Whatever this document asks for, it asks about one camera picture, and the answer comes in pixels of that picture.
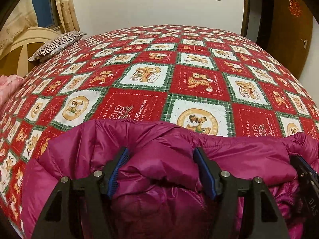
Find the metal door handle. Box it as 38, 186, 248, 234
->
300, 38, 308, 49

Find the beige curtain right panel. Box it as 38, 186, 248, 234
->
55, 0, 80, 32

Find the red double happiness sticker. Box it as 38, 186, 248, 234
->
289, 0, 303, 17

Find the brown wooden door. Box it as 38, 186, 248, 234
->
267, 0, 313, 78

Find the beige curtain panel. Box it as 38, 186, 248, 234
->
55, 0, 80, 32
0, 0, 38, 54

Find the red patterned bear bedspread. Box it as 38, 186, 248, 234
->
1, 25, 318, 238

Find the striped grey pillow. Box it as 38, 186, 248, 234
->
28, 31, 87, 62

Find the beige curtain left panel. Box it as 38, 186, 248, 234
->
0, 0, 38, 54

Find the magenta puffer down jacket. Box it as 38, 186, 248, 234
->
21, 120, 318, 238

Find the pink floral quilt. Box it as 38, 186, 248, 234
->
0, 74, 25, 107

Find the blue window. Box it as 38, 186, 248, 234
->
32, 0, 54, 27

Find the cream wooden headboard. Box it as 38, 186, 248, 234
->
1, 27, 60, 77

